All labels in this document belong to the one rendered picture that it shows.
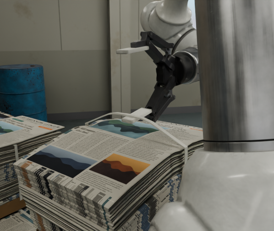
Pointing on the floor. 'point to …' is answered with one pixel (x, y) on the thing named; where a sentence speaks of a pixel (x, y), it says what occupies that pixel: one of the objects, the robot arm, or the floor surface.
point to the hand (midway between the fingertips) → (127, 85)
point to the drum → (21, 90)
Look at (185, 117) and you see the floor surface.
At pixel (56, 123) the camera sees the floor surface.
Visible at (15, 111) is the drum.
